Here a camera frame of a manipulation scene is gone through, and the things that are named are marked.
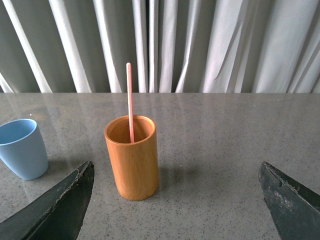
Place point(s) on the white pleated curtain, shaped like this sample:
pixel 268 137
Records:
pixel 174 46

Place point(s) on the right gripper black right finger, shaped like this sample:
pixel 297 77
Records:
pixel 294 208

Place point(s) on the light blue plastic cup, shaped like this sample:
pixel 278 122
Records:
pixel 22 148

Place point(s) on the pink chopstick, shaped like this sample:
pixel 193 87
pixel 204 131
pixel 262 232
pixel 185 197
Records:
pixel 130 101

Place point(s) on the wooden cylindrical chopstick holder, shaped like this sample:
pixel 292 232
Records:
pixel 134 164

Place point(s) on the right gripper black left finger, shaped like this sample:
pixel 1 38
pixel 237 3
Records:
pixel 58 214

